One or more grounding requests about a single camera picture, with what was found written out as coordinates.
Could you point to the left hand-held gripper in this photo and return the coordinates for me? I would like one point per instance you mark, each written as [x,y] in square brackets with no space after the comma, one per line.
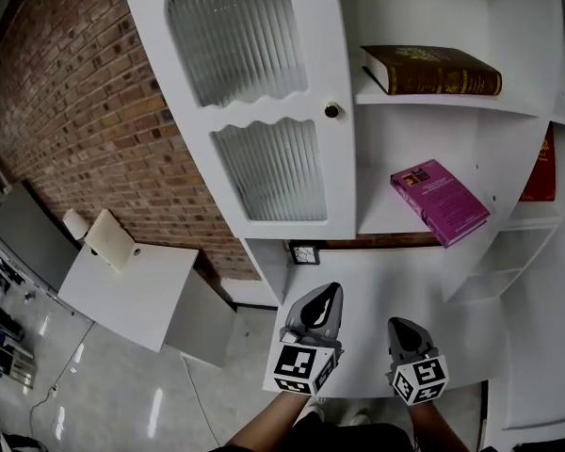
[292,367]

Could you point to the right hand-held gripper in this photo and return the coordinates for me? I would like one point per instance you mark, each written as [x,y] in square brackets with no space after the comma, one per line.
[421,379]

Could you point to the white cabinet door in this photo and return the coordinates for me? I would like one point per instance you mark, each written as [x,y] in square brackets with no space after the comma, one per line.
[339,182]

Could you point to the person's right forearm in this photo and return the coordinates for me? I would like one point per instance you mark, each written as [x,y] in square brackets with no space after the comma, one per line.
[433,429]

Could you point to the person's left forearm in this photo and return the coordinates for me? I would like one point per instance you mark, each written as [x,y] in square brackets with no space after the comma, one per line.
[268,422]

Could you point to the white desk with hutch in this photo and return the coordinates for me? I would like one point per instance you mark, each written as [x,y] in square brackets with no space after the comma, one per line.
[405,299]

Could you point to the small white side desk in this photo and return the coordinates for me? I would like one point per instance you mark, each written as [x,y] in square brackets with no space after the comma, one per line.
[122,285]

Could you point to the white shoe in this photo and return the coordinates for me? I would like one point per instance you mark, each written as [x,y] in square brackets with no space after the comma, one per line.
[355,416]
[315,410]

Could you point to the person's black clothing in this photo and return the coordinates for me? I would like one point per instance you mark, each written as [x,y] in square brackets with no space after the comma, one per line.
[358,438]

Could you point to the pink book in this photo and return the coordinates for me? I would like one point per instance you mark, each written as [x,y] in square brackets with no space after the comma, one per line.
[442,200]

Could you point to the red book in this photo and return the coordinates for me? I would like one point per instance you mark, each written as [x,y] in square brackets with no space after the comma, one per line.
[541,172]

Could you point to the white table lamp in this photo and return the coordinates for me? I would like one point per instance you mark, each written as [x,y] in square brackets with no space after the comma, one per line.
[75,224]

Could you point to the brown hardcover book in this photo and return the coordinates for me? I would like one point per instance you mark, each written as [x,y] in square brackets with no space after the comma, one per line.
[433,71]

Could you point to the black office chair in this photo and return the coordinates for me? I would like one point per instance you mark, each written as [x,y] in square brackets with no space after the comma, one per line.
[9,443]

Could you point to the black picture frame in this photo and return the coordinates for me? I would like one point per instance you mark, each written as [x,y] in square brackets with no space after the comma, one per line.
[305,253]

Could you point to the wooden frame box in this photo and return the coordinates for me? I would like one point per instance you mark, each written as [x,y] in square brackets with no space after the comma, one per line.
[9,365]

